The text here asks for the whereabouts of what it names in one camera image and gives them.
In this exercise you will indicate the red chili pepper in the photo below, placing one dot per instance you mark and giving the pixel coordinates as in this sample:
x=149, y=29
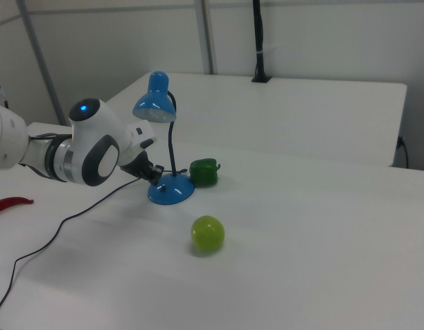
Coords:
x=9, y=203

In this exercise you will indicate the black camera pole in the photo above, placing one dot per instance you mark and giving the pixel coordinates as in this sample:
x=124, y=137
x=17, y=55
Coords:
x=258, y=34

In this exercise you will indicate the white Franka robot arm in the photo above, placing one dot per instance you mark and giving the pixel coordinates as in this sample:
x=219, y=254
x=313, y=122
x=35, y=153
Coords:
x=91, y=137

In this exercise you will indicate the blue desk lamp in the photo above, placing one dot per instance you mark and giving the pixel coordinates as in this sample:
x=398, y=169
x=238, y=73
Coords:
x=170, y=192

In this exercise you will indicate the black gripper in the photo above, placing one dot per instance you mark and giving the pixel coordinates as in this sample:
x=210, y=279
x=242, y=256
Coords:
x=137, y=166

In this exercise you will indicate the green bell pepper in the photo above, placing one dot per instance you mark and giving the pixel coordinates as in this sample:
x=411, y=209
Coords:
x=204, y=173

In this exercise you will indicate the green apple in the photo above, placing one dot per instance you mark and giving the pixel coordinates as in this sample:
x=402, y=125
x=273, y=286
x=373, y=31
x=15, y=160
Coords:
x=207, y=235

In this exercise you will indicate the grey metal frame post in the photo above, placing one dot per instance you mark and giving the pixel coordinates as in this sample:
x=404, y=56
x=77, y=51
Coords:
x=40, y=62
x=207, y=34

